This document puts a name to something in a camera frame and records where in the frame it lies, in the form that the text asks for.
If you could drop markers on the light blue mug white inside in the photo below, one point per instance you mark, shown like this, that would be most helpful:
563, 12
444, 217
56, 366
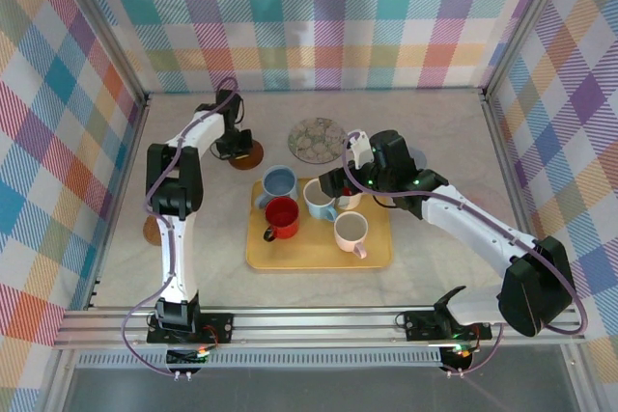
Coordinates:
314, 200

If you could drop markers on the left controller board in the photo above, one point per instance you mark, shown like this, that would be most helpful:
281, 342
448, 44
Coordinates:
188, 356

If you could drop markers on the aluminium mounting rail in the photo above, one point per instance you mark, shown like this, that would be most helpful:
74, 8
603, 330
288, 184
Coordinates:
314, 322

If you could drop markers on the light brown cork coaster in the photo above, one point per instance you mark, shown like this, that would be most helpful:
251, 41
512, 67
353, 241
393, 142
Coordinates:
150, 231

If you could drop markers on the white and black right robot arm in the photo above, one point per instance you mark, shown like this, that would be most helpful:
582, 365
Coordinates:
483, 228

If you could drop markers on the controller board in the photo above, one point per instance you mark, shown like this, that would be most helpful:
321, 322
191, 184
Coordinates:
188, 356
458, 356

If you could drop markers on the aluminium frame post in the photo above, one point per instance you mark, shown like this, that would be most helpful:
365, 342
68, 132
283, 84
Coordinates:
525, 21
113, 31

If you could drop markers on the all blue mug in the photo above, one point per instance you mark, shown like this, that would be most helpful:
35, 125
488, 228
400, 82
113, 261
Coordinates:
279, 185

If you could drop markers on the white mug red inside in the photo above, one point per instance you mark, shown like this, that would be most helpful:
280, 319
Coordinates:
352, 202

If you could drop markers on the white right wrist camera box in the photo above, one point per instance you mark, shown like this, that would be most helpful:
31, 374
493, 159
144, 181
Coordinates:
359, 149

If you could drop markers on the pink mug white inside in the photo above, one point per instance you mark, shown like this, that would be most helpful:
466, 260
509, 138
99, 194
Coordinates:
350, 231

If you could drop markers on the right controller board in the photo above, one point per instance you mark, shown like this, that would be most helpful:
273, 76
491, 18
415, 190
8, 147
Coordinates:
458, 356

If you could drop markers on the yellow plastic tray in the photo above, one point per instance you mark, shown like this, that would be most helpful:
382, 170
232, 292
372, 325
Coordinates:
309, 253

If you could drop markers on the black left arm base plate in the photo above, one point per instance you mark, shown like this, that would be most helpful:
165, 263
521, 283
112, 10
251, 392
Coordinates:
219, 325

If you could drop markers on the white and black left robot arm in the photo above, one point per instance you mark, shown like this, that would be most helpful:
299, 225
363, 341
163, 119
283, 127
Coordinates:
181, 257

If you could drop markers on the dark brown round coaster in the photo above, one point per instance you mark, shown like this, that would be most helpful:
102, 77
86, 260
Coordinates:
253, 158

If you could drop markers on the aluminium side rail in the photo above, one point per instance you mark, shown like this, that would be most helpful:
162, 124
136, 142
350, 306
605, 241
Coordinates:
502, 151
126, 166

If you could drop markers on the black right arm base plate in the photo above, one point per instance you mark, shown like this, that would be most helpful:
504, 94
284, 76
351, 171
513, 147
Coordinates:
420, 325

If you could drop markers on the red enamel mug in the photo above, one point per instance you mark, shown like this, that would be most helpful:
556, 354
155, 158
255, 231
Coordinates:
282, 216

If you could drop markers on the large green patterned coaster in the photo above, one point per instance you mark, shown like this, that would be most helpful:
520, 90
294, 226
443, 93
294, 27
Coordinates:
316, 139

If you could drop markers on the pale pink patterned coaster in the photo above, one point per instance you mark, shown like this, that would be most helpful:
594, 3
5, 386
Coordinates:
490, 200

